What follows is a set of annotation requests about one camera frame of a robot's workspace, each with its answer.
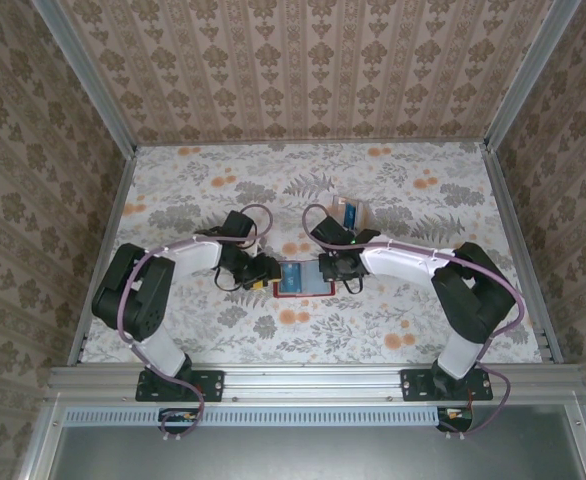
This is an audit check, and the red leather card holder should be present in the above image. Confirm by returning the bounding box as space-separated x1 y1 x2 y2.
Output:
271 258 336 301

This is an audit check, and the blue credit card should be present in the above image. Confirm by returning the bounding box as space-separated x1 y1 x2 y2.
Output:
277 261 305 295
341 199 364 229

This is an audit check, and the clear acrylic card stand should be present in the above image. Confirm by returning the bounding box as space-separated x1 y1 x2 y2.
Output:
330 193 373 235

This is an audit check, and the small black electronics box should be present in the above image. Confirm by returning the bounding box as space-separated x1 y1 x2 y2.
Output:
435 406 475 433
157 407 200 436

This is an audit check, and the grey metal sheet panel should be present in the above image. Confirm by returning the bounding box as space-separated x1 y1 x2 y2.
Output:
47 405 586 480

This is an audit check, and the thin black camera cable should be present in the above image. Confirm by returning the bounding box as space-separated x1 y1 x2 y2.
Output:
340 276 368 297
213 267 248 292

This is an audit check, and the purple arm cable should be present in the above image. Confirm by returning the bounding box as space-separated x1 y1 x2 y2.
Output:
301 202 527 437
114 202 275 442

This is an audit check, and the wide aluminium frame rail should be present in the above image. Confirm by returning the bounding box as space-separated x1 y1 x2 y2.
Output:
46 363 583 407

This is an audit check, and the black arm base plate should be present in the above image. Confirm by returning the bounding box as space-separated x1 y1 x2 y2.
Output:
400 368 494 403
135 368 225 403

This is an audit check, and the grey slotted cable duct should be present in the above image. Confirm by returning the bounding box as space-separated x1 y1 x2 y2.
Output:
64 406 475 428

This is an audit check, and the aluminium side rail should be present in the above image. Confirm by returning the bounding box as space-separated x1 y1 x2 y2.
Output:
66 147 138 366
480 142 565 365

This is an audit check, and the aluminium frame post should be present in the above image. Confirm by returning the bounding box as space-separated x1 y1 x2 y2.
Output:
31 0 140 157
481 0 583 151

